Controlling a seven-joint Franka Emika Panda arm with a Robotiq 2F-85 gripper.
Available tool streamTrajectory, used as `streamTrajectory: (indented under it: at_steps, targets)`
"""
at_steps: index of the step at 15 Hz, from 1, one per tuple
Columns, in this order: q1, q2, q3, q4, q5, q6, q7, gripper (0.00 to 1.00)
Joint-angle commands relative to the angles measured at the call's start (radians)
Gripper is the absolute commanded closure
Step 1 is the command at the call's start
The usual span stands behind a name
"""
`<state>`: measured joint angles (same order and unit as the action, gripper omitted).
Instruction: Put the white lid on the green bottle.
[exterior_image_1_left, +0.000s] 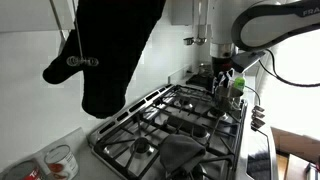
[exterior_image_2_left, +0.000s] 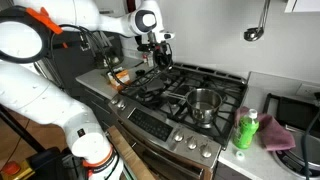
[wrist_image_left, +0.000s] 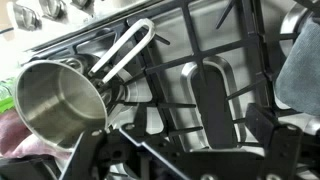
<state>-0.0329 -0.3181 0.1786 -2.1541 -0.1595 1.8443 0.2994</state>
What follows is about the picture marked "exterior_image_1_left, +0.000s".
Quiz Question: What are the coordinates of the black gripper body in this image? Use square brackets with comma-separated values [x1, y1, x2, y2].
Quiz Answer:
[211, 56, 236, 76]

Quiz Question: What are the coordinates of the green bottle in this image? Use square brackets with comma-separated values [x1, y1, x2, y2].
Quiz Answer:
[232, 75, 247, 93]

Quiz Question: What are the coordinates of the round steel lidded pot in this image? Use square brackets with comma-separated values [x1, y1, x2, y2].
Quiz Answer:
[197, 62, 215, 78]

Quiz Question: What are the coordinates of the stainless steel saucepan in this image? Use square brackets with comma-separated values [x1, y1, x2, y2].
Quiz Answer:
[212, 85, 245, 113]

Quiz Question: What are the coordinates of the black hot plate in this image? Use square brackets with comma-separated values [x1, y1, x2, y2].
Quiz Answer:
[185, 73, 216, 89]

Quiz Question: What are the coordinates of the hanging steel ladle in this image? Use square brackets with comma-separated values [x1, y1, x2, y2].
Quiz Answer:
[194, 0, 209, 46]

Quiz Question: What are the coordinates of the small steel measuring cup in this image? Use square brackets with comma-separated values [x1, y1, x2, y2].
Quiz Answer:
[182, 36, 196, 47]

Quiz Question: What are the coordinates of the silver range knob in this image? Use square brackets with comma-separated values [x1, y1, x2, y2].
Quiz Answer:
[250, 117, 267, 130]
[252, 104, 266, 113]
[251, 110, 266, 120]

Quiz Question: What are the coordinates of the stainless steel gas range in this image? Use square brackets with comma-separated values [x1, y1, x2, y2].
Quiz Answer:
[87, 83, 280, 180]

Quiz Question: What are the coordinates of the grey cloth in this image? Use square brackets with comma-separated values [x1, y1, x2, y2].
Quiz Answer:
[158, 133, 207, 175]

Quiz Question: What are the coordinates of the wooden board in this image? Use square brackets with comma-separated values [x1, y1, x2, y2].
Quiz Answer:
[270, 126, 320, 165]

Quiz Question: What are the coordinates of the black oven mitt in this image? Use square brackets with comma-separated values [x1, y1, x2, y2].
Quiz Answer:
[42, 0, 167, 120]

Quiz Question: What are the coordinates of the steel spiral whisk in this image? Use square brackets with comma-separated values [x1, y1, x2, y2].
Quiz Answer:
[65, 0, 100, 68]

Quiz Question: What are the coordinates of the white tomato can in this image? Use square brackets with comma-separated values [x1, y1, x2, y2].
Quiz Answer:
[44, 144, 80, 180]

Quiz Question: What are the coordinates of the red tomato can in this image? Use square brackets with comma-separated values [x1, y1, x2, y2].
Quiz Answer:
[1, 158, 44, 180]

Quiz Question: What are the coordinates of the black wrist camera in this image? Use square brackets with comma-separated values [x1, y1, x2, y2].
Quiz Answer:
[231, 49, 267, 74]

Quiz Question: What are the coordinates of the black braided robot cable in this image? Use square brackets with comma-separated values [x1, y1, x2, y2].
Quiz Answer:
[258, 48, 320, 89]

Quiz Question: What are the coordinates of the steel utensil handle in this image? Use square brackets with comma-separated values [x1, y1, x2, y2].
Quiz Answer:
[48, 0, 67, 46]

